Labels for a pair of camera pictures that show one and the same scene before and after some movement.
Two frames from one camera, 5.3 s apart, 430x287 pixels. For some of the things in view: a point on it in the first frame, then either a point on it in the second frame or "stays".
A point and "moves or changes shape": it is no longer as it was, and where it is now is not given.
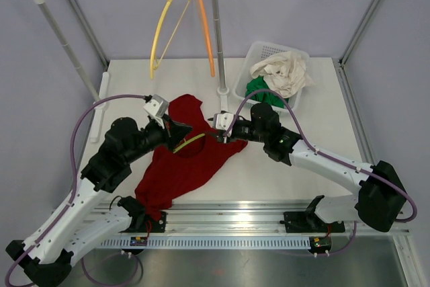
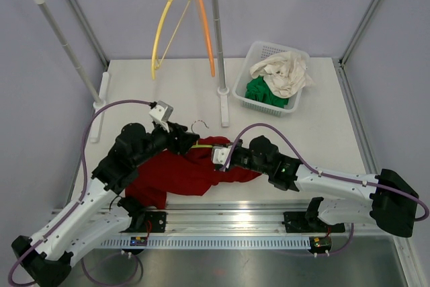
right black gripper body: x=228 y=140 -> x=242 y=156
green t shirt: x=259 y=84 stays
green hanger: x=189 y=141 moves or changes shape
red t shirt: x=168 y=167 moves or changes shape
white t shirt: x=285 y=72 stays
